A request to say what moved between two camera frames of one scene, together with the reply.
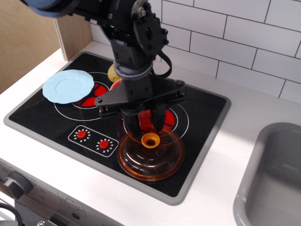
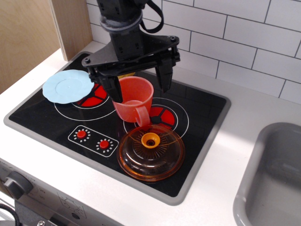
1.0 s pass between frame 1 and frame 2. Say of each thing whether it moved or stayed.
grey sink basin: stayed
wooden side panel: stayed
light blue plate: stayed
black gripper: moved
